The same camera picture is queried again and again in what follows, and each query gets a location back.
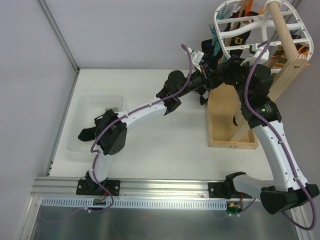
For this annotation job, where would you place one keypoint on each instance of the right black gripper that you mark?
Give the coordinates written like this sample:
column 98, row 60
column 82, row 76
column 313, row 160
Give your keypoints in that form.
column 230, row 67

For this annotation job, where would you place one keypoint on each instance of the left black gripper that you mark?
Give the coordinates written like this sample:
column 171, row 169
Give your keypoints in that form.
column 207, row 81

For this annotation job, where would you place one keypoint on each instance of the black sock plain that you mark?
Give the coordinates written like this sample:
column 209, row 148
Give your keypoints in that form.
column 211, row 57

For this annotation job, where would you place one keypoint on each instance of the black sock white stripes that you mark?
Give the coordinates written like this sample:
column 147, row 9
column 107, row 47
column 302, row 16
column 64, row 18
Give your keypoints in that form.
column 87, row 134

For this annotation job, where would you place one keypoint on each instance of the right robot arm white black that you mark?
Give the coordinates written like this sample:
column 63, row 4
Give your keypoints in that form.
column 289, row 187

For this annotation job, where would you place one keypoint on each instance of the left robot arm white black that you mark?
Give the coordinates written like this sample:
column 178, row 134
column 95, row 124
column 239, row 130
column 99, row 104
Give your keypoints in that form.
column 110, row 129

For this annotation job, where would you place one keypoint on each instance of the white round clip hanger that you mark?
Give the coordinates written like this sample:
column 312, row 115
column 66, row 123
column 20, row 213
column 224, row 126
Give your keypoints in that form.
column 278, row 14

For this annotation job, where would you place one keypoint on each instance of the wooden hanger stand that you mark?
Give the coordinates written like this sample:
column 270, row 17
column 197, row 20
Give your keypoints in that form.
column 221, row 106

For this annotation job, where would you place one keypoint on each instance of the black sport sock hanging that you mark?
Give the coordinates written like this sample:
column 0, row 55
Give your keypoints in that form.
column 204, row 95

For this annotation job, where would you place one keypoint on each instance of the grey sock white stripes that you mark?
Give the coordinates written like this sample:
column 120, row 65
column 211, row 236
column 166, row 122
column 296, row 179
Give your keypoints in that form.
column 115, row 109

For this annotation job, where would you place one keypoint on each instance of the white plastic laundry basket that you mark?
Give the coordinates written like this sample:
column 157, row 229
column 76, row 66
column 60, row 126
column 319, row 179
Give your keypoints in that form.
column 89, row 106

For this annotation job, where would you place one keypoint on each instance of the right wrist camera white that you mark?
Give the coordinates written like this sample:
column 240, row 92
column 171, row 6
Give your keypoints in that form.
column 256, row 51

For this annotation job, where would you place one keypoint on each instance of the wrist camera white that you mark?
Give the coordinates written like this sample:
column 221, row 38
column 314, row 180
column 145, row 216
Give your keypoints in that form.
column 256, row 51
column 196, row 58

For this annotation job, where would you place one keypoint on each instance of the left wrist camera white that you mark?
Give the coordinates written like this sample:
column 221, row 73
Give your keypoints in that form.
column 196, row 58

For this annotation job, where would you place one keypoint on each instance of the white slotted cable duct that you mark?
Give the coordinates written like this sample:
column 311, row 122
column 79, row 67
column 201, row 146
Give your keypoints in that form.
column 215, row 205

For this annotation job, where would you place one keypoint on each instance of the aluminium mounting rail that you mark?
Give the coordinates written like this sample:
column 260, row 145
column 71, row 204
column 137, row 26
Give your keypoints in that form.
column 130, row 188

